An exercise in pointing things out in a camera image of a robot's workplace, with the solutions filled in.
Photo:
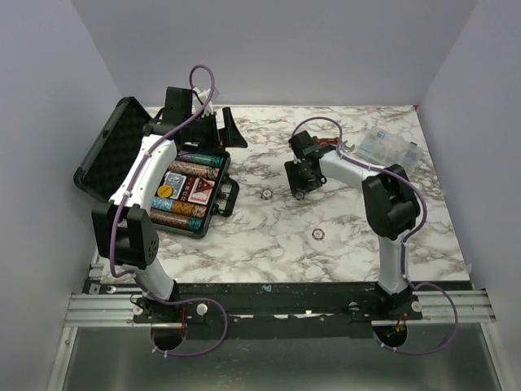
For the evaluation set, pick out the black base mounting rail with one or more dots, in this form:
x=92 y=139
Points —
x=265 y=311

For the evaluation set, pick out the clear plastic screw organizer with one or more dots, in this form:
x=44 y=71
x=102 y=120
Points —
x=383 y=148

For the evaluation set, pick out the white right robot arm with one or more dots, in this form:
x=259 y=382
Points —
x=391 y=205

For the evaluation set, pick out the yellow big blind button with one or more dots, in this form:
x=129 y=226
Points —
x=164 y=191

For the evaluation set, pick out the aluminium frame rail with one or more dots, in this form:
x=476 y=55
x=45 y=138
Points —
x=101 y=311

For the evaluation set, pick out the red playing card deck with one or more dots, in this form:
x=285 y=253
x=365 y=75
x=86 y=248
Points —
x=201 y=198

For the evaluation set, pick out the brown faucet tap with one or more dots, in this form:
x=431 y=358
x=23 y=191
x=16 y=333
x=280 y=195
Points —
x=326 y=142

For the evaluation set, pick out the red dice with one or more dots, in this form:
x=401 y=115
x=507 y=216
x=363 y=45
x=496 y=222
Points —
x=186 y=190

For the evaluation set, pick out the brown bottom chip row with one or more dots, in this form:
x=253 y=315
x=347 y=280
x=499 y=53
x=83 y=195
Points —
x=175 y=220

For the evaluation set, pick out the blue playing card deck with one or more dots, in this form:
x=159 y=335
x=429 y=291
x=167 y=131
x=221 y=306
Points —
x=176 y=182

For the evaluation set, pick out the poker chip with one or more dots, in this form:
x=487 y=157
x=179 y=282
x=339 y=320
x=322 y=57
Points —
x=318 y=234
x=266 y=194

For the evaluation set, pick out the brown and blue chip row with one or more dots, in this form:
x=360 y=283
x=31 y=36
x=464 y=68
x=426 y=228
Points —
x=200 y=171

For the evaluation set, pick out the silver open-end wrench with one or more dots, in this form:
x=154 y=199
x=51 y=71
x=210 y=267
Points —
x=347 y=148

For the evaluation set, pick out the red triangular dealer button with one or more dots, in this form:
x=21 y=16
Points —
x=203 y=185

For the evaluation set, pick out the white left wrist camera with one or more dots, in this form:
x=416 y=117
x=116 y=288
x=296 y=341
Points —
x=199 y=98

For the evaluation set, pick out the orange chip row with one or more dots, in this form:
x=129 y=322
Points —
x=178 y=207

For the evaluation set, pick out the purple and green chip row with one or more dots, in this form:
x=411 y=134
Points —
x=209 y=160

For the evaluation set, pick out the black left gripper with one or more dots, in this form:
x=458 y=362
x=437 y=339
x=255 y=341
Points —
x=220 y=138

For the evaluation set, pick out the black poker set case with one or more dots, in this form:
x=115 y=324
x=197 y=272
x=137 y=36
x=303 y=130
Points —
x=116 y=149

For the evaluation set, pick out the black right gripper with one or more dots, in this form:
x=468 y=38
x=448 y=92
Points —
x=294 y=183

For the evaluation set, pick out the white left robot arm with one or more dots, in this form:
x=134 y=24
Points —
x=124 y=231

